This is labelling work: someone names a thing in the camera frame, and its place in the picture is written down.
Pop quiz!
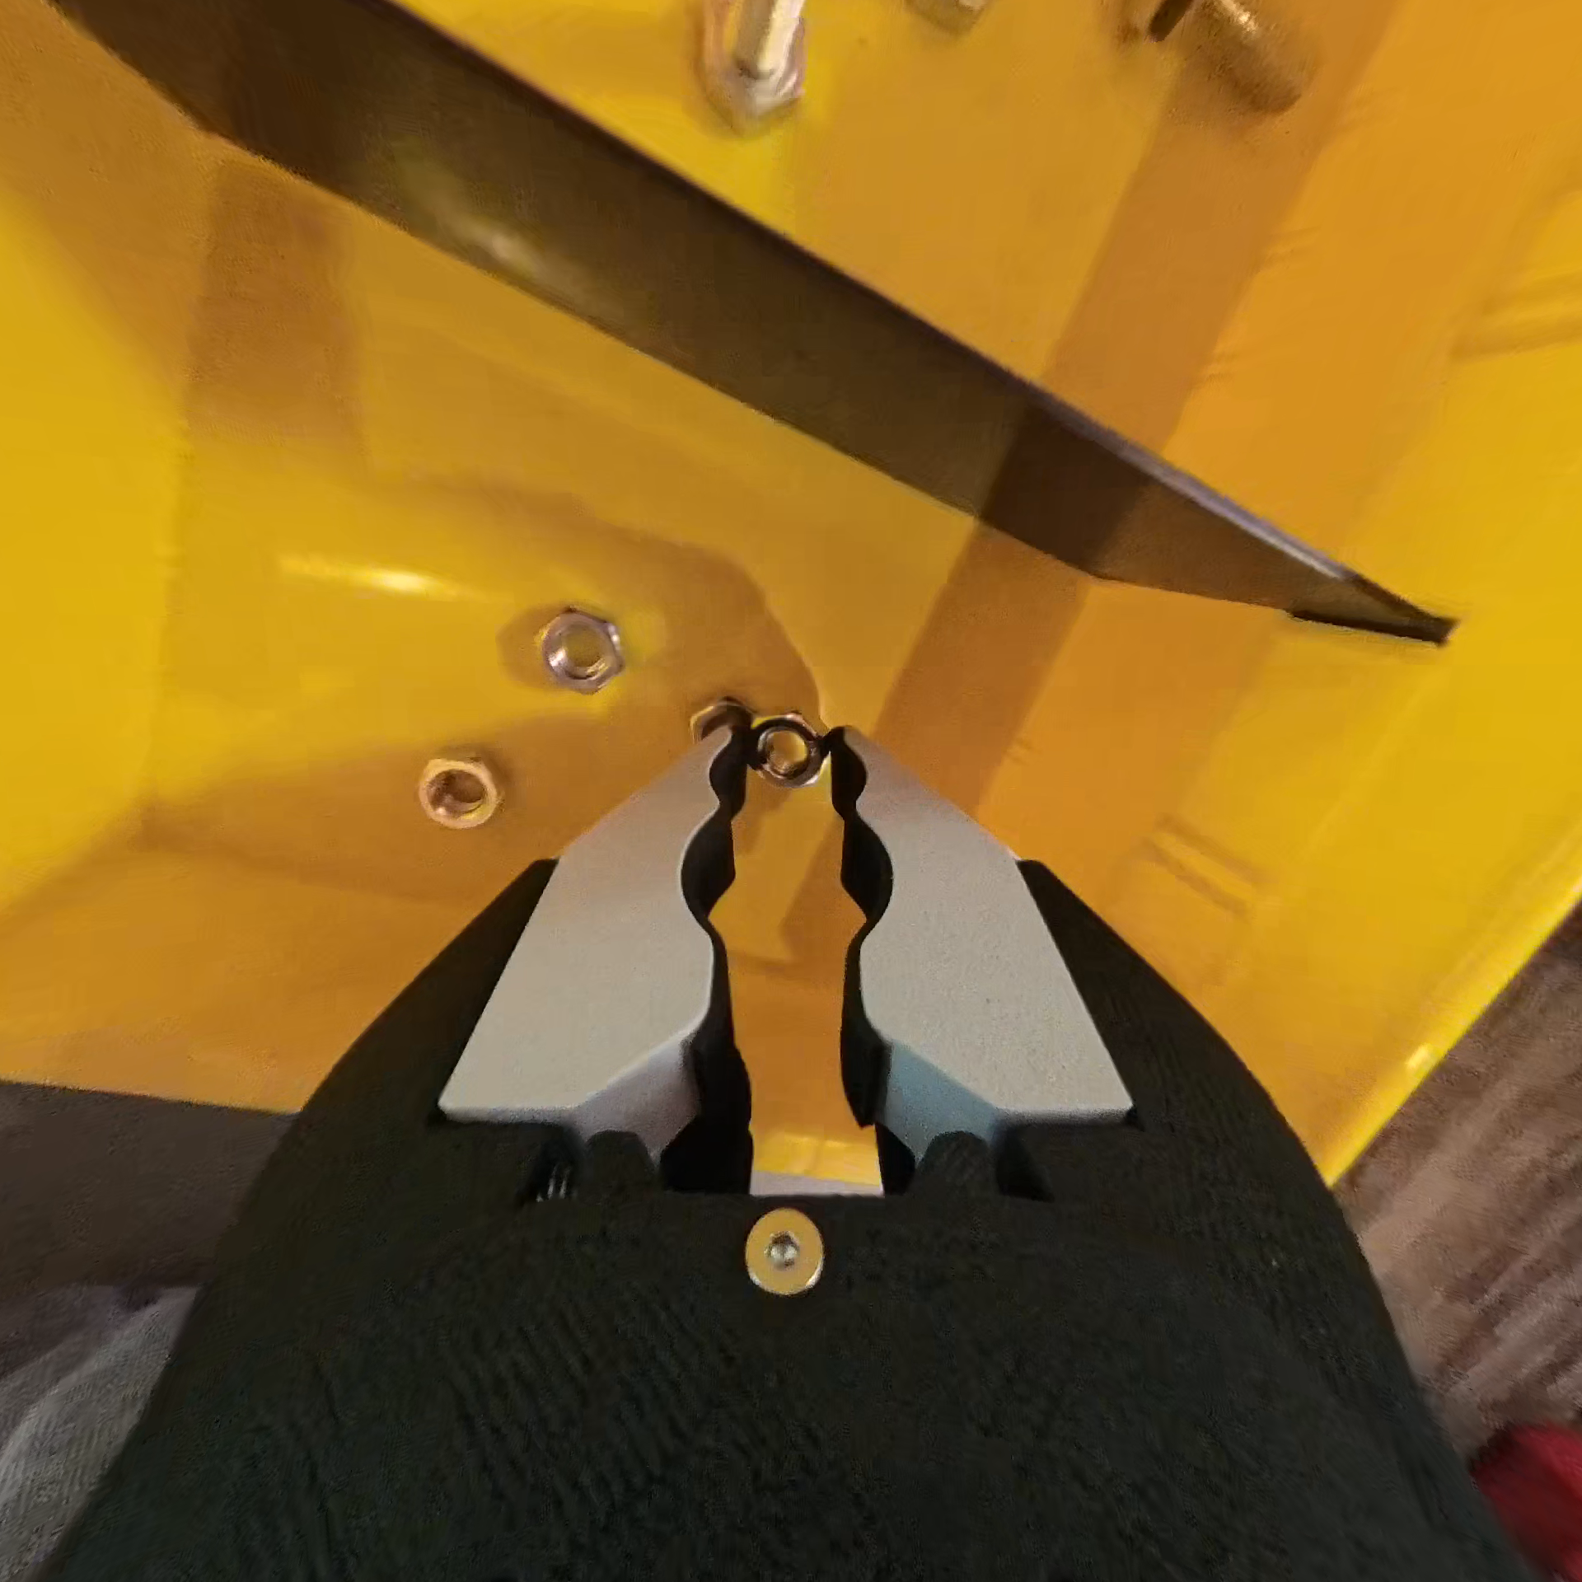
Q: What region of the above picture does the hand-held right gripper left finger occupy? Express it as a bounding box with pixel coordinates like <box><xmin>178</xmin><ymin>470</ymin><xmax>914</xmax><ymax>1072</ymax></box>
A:
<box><xmin>436</xmin><ymin>728</ymin><xmax>760</xmax><ymax>1199</ymax></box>

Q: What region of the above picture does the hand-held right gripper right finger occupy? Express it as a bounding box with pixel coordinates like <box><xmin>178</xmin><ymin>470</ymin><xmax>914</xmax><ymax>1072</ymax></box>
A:
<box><xmin>826</xmin><ymin>728</ymin><xmax>1140</xmax><ymax>1195</ymax></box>

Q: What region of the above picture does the yellow plastic bin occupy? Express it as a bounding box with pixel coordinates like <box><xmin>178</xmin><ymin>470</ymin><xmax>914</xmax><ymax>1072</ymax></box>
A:
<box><xmin>0</xmin><ymin>0</ymin><xmax>1582</xmax><ymax>1189</ymax></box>

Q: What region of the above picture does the grey cloth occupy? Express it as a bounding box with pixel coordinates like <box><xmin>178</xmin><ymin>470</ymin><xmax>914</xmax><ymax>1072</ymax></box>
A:
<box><xmin>0</xmin><ymin>1285</ymin><xmax>200</xmax><ymax>1582</ymax></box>

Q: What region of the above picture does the black bin divider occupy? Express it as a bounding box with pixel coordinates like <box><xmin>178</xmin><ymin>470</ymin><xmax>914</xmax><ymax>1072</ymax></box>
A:
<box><xmin>50</xmin><ymin>0</ymin><xmax>1460</xmax><ymax>647</ymax></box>

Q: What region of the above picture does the red object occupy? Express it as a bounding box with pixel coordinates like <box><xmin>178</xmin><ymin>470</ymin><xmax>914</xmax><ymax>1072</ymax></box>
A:
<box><xmin>1472</xmin><ymin>1423</ymin><xmax>1582</xmax><ymax>1582</ymax></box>

